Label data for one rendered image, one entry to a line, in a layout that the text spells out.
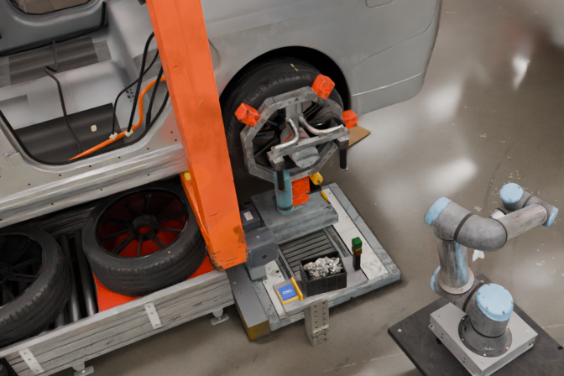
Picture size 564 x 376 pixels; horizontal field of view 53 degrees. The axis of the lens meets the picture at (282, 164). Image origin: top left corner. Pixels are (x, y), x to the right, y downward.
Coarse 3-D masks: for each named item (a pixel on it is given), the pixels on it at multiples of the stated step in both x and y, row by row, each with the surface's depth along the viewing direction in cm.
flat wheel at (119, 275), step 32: (128, 192) 322; (160, 192) 321; (96, 224) 306; (128, 224) 306; (192, 224) 300; (96, 256) 288; (128, 256) 287; (160, 256) 285; (192, 256) 297; (128, 288) 290; (160, 288) 293
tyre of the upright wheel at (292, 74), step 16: (272, 64) 286; (288, 64) 288; (304, 64) 294; (240, 80) 287; (256, 80) 281; (272, 80) 276; (288, 80) 276; (304, 80) 280; (224, 96) 292; (240, 96) 281; (256, 96) 275; (272, 96) 278; (336, 96) 294; (224, 112) 291; (224, 128) 290; (240, 128) 283; (240, 144) 289; (240, 160) 295; (256, 176) 307
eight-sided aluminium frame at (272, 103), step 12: (276, 96) 275; (288, 96) 277; (300, 96) 274; (312, 96) 277; (264, 108) 277; (276, 108) 273; (336, 108) 288; (264, 120) 275; (252, 132) 276; (252, 144) 281; (324, 144) 308; (336, 144) 303; (252, 156) 286; (324, 156) 306; (252, 168) 290; (264, 168) 301; (300, 168) 310; (312, 168) 309
